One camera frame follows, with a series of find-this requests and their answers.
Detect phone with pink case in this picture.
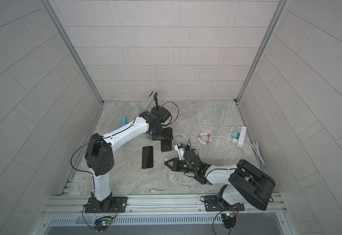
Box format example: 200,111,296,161
161,140,173,152

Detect white charging cable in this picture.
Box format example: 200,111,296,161
148,158,192,195

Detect phone with grey case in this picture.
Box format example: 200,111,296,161
142,146,154,169

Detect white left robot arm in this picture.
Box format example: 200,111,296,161
85,107,173,202

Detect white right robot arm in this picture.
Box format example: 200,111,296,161
164,149,276,211

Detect white silver microphone in stand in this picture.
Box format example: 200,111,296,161
138,91,157,114

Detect black microphone stand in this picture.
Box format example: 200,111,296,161
151,92,161,113

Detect blue microphone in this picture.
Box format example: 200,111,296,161
121,116,127,127

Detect teal charger plug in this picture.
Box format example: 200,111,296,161
231,131,240,139

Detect white power strip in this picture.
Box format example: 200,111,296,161
237,126,247,147

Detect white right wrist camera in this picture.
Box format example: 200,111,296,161
174,144,187,161

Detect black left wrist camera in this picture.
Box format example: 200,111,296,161
154,106,171,123

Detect coiled white cable red ties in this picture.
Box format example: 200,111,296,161
173,123,240,147

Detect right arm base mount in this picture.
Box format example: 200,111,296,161
200,195,245,212

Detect aluminium front rail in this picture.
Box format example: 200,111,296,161
41,193,289,230

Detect white power strip cord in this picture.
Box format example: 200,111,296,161
241,140,267,171

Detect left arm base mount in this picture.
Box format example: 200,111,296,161
83,196,128,213

